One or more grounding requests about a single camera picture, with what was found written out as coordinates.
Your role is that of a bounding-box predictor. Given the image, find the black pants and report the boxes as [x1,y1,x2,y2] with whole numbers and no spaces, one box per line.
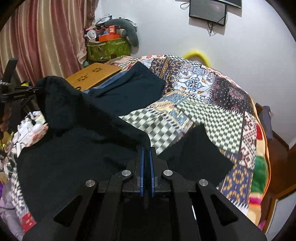
[16,75,234,223]

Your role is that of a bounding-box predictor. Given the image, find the pink and gold striped curtain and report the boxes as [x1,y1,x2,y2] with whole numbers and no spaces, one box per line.
[1,1,98,83]

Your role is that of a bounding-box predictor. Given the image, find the wooden lap desk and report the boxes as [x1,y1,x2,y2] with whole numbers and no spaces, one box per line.
[66,63,121,91]

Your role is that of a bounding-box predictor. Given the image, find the patchwork patterned bed quilt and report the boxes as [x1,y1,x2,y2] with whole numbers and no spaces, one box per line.
[10,55,269,230]

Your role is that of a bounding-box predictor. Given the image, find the folded dark navy garment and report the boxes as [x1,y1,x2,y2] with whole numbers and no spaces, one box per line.
[88,62,166,116]

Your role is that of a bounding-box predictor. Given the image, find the green fabric storage box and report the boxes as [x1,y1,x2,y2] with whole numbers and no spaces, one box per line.
[87,38,130,63]

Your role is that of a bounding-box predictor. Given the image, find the yellow curved foam tube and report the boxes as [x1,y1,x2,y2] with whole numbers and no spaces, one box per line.
[183,50,212,67]

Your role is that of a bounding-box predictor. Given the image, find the grey backpack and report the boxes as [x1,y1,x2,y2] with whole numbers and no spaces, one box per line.
[258,105,273,141]

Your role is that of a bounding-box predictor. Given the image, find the grey plush neck pillow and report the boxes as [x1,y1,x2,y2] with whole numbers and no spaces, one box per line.
[104,19,139,47]

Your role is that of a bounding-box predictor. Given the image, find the small wall monitor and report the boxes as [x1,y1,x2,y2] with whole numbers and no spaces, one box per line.
[189,0,228,26]

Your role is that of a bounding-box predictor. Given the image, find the large wall television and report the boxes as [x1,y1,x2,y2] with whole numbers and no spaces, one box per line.
[217,0,242,9]

